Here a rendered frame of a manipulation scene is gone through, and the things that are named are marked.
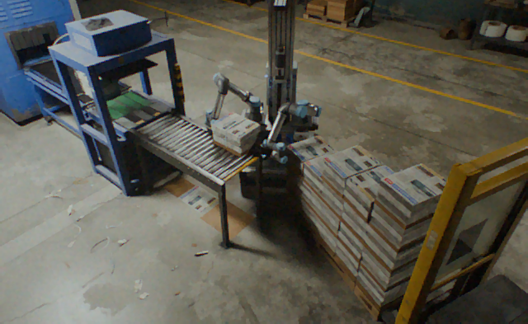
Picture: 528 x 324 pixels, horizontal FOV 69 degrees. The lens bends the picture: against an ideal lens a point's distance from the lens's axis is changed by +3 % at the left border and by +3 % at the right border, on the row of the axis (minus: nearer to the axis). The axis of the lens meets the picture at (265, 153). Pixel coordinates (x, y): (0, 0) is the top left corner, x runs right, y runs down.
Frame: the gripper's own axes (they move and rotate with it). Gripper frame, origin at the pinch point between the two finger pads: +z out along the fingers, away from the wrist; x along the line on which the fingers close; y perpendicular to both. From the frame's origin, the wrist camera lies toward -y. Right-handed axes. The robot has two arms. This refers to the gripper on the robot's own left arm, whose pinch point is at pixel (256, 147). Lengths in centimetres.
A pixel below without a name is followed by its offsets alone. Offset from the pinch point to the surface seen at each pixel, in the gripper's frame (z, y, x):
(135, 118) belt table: 133, 2, 43
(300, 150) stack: -39.0, 4.7, -18.7
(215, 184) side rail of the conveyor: -7, -1, 62
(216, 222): 17, -78, 46
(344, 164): -94, 28, 2
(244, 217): -1, -78, 22
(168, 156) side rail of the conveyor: 56, -1, 62
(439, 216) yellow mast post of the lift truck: -177, 77, 65
